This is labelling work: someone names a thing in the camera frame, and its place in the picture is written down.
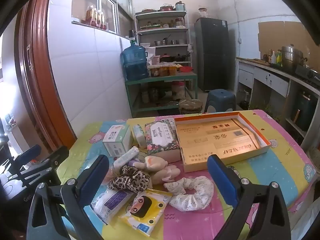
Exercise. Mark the round cushioned stool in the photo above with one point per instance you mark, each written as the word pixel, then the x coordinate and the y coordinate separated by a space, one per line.
pixel 190 105

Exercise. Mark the cardboard wall sheet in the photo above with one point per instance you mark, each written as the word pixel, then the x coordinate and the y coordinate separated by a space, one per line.
pixel 275 37

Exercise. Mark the long white tissue pack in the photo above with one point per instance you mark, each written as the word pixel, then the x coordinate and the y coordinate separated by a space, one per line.
pixel 126 156

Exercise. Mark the yellow-green dish soap bottle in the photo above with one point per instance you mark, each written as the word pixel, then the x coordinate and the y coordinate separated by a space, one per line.
pixel 279 58

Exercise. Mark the red lid cooking pot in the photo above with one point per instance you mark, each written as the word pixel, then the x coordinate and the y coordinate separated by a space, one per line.
pixel 165 58

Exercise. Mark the red plastic bowl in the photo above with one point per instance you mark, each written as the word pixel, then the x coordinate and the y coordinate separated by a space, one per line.
pixel 186 69

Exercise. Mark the red-brown door frame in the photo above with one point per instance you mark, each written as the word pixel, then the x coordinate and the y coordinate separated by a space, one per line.
pixel 37 67

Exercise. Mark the orange food jar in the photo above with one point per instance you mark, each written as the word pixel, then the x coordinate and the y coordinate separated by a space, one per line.
pixel 163 70
pixel 173 69
pixel 155 71

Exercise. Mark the large jar red lid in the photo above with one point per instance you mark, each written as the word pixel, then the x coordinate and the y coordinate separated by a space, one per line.
pixel 178 87

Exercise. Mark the blue water jug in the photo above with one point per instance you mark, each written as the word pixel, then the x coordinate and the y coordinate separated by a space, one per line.
pixel 133 60

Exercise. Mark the white wipes packet purple label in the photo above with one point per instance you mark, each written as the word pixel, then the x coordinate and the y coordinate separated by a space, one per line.
pixel 110 202

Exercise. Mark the dark gas stove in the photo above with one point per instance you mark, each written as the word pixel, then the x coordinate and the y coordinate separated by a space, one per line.
pixel 312 76

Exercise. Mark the colourful printed blanket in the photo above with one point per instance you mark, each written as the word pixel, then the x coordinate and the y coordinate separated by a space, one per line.
pixel 262 170

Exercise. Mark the dark grey fridge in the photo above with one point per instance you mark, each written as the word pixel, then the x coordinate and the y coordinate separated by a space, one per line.
pixel 215 55

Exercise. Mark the yellow cartoon packet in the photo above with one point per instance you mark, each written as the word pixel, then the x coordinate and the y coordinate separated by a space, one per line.
pixel 145 210

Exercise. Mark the white plastic bag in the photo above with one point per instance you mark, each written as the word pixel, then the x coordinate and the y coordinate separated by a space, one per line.
pixel 307 222

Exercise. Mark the green metal table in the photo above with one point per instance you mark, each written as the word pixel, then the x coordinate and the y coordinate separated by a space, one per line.
pixel 160 78

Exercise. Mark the blue plastic stool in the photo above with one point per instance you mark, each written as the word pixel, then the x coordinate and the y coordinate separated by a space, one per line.
pixel 220 95

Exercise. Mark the white floral scrunchie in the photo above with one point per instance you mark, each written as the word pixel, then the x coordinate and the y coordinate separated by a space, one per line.
pixel 192 192

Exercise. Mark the white bottle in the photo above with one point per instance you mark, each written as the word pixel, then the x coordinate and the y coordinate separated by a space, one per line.
pixel 273 58

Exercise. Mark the beige plush toy purple dress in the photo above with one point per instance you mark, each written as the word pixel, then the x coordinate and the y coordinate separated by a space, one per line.
pixel 150 162

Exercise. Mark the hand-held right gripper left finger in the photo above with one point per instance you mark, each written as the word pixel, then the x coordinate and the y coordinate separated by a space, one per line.
pixel 96 175

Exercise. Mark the row of red sauce bottles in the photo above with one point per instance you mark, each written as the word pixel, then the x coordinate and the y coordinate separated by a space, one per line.
pixel 96 17

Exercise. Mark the golden cardboard box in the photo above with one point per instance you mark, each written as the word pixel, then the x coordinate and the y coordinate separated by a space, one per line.
pixel 225 145

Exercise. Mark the sliding interior window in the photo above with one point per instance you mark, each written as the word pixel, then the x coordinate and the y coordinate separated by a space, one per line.
pixel 87 0

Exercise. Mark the glass jar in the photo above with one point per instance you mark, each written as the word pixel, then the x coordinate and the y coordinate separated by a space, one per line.
pixel 203 12

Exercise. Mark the teal enamel pot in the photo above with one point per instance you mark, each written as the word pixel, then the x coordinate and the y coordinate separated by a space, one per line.
pixel 180 6

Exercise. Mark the white shelf rack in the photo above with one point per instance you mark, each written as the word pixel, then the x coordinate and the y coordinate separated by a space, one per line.
pixel 162 30

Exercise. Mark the steel steamer pot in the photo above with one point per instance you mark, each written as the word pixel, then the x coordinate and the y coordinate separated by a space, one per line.
pixel 291 57

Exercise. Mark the grey kitchen counter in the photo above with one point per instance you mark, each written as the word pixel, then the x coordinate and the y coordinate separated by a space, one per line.
pixel 270 77

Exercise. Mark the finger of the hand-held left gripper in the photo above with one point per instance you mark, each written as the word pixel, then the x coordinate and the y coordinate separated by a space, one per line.
pixel 28 153
pixel 58 155

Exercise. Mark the black frying pan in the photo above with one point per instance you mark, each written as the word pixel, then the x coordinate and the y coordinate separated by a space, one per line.
pixel 181 58

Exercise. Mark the white cardboard box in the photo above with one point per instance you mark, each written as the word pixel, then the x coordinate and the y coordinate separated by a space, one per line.
pixel 116 140

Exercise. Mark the leopard print scrunchie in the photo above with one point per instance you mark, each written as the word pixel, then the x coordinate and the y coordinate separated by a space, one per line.
pixel 130 178

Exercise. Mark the small green-white tissue pack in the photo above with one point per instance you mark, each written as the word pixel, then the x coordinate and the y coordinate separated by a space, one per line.
pixel 138 135

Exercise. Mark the floral tissue box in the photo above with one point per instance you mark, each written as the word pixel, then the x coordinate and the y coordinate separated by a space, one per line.
pixel 162 140

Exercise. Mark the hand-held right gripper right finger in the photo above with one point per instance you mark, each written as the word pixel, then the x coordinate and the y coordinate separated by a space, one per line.
pixel 222 180

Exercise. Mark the red lidded pan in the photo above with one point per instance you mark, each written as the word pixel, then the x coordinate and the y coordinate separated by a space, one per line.
pixel 166 7

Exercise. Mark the green air fryer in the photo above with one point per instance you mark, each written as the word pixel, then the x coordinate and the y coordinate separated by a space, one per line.
pixel 303 110

